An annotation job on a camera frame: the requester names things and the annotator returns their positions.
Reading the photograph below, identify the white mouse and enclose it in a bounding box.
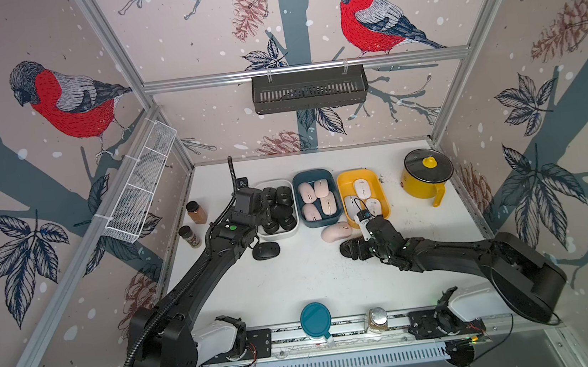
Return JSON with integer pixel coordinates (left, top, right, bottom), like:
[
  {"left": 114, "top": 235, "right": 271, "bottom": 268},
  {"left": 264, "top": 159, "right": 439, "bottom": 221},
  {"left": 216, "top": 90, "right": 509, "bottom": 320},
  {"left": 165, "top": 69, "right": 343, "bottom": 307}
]
[
  {"left": 353, "top": 178, "right": 372, "bottom": 201},
  {"left": 365, "top": 198, "right": 383, "bottom": 216},
  {"left": 344, "top": 195, "right": 361, "bottom": 223}
]

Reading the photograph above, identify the pink mouse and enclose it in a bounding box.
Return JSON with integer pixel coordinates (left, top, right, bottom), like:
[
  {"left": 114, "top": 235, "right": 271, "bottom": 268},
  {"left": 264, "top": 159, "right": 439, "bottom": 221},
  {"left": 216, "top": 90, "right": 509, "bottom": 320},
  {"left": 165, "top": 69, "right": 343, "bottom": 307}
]
[
  {"left": 297, "top": 182, "right": 318, "bottom": 204},
  {"left": 321, "top": 222, "right": 354, "bottom": 243},
  {"left": 302, "top": 203, "right": 322, "bottom": 222},
  {"left": 313, "top": 179, "right": 330, "bottom": 199},
  {"left": 320, "top": 191, "right": 338, "bottom": 217}
]

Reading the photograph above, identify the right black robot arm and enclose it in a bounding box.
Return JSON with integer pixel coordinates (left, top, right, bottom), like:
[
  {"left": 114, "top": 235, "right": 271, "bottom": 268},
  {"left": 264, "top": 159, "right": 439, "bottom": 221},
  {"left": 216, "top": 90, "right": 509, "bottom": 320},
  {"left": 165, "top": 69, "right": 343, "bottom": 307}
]
[{"left": 339, "top": 216, "right": 567, "bottom": 325}]

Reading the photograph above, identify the pink mouse top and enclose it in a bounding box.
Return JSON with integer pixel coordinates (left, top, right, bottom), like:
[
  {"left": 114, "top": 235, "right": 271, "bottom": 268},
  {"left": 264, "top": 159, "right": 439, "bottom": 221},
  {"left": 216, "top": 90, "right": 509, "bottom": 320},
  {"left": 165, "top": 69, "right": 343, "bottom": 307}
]
[{"left": 321, "top": 222, "right": 354, "bottom": 243}]

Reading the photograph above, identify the teal round lid container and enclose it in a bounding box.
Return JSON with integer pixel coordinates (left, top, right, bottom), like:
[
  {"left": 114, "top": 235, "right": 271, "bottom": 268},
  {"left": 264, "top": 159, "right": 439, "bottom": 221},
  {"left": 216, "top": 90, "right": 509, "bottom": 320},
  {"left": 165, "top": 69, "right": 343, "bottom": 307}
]
[{"left": 299, "top": 302, "right": 332, "bottom": 341}]

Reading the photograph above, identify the dark spice bottle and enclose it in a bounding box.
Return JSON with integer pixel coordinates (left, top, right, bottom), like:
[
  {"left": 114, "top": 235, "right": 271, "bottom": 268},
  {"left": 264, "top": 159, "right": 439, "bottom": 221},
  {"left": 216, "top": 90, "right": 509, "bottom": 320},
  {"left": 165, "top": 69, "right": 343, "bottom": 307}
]
[{"left": 178, "top": 225, "right": 202, "bottom": 249}]

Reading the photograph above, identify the white storage box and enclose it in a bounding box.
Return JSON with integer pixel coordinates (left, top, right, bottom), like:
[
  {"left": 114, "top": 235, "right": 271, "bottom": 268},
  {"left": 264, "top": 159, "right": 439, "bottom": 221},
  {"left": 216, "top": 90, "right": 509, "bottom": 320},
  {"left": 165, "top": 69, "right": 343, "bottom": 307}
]
[{"left": 256, "top": 179, "right": 301, "bottom": 241}]

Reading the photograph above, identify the small glass jar silver lid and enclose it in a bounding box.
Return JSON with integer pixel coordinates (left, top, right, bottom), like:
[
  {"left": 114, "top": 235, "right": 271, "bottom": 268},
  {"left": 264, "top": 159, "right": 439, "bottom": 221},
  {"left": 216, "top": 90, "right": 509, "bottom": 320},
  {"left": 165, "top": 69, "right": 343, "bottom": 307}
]
[{"left": 366, "top": 307, "right": 389, "bottom": 335}]

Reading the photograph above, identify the teal storage box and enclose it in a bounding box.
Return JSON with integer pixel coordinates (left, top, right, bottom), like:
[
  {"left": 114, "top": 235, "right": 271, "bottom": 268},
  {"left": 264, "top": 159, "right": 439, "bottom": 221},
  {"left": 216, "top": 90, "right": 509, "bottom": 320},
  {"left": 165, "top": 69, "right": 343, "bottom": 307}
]
[{"left": 292, "top": 168, "right": 344, "bottom": 229}]

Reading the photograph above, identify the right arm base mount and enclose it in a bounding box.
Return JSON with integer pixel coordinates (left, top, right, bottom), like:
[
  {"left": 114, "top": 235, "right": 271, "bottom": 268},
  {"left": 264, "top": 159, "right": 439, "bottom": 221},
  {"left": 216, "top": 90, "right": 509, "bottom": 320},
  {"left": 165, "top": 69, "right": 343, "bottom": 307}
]
[{"left": 407, "top": 286, "right": 486, "bottom": 340}]

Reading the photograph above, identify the yellow storage box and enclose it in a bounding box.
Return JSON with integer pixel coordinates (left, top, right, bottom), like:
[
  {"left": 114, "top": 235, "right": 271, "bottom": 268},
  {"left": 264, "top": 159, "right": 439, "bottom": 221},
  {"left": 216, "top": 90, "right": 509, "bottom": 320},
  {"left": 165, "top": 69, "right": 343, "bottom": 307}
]
[{"left": 337, "top": 169, "right": 391, "bottom": 228}]

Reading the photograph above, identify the brown spice bottle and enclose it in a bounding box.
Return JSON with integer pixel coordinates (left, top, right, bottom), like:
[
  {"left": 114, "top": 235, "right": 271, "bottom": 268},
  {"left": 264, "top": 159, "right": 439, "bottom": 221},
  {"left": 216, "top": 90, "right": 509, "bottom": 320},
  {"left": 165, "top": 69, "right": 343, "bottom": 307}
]
[{"left": 185, "top": 201, "right": 208, "bottom": 225}]

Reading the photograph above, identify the yellow pot with black lid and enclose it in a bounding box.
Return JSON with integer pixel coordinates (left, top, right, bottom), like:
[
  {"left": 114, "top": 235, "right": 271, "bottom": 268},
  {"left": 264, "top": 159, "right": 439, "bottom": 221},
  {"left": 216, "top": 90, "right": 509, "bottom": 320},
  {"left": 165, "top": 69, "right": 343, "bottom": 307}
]
[{"left": 401, "top": 148, "right": 455, "bottom": 207}]

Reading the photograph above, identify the black hanging wire basket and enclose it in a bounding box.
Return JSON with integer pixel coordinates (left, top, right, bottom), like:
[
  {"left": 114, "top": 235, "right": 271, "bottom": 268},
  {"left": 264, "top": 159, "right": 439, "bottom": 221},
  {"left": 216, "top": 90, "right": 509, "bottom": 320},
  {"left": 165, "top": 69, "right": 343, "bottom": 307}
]
[{"left": 251, "top": 65, "right": 369, "bottom": 115}]

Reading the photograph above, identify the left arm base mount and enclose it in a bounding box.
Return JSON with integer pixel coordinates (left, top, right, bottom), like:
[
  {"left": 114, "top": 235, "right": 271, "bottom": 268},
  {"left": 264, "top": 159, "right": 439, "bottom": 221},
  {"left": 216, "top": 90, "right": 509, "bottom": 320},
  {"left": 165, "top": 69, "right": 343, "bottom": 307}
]
[{"left": 192, "top": 316, "right": 272, "bottom": 365}]

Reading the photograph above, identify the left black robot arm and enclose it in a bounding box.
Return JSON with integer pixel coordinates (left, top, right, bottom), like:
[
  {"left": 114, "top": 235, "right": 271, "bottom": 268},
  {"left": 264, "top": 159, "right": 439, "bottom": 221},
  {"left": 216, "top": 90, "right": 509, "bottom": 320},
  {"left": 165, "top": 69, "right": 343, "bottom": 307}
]
[{"left": 123, "top": 158, "right": 271, "bottom": 367}]

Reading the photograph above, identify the white wire mesh shelf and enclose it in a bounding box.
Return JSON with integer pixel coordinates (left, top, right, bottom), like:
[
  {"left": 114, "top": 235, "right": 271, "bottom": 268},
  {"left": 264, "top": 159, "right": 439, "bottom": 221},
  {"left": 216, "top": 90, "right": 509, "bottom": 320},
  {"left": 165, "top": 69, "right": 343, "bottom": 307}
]
[{"left": 103, "top": 120, "right": 177, "bottom": 244}]

